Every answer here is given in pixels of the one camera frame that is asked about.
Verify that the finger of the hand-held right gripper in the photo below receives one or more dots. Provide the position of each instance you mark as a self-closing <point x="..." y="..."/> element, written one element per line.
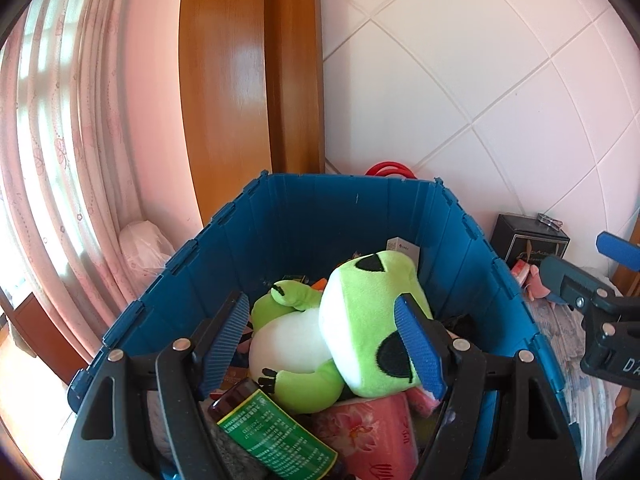
<point x="620" y="251"/>
<point x="575" y="282"/>

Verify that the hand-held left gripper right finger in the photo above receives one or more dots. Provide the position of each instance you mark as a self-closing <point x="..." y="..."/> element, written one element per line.
<point x="420" y="350"/>

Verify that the dark printed box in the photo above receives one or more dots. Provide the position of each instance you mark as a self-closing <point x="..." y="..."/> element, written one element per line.
<point x="530" y="240"/>

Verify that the small metal clip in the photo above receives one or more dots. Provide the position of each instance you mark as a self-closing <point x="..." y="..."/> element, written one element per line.
<point x="550" y="221"/>

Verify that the pink floral curtain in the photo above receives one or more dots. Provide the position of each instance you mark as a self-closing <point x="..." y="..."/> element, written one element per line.
<point x="75" y="135"/>

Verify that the grey plush toy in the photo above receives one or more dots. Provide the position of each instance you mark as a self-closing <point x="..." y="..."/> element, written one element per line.
<point x="235" y="455"/>

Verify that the brown bottle with green label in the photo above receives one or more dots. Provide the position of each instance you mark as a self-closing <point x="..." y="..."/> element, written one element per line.
<point x="275" y="435"/>

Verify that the small pink packet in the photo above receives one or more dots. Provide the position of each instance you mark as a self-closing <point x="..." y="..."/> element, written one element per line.
<point x="424" y="402"/>

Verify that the person's right hand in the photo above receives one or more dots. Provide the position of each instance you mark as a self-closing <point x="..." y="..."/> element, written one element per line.
<point x="621" y="417"/>

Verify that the blue white printed blanket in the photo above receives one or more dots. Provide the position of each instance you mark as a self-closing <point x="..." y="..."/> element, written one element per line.
<point x="575" y="400"/>

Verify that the blue plastic storage crate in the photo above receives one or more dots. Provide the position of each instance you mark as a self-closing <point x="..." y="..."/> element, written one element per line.
<point x="325" y="230"/>

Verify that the pink tissue pack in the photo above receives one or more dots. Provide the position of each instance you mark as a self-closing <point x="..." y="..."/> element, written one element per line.
<point x="370" y="435"/>

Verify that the clear plastic bag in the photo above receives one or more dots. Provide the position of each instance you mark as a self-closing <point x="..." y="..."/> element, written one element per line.
<point x="145" y="250"/>

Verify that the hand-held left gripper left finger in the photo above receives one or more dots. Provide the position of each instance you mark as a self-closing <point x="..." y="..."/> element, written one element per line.
<point x="227" y="345"/>

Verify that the small white box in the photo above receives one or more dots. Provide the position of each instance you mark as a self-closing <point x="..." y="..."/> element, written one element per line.
<point x="400" y="245"/>

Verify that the dark wooden furniture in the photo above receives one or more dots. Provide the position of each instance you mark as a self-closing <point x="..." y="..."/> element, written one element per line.
<point x="40" y="340"/>

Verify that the green frog plush toy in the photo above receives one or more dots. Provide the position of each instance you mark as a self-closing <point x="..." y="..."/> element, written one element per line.
<point x="360" y="310"/>

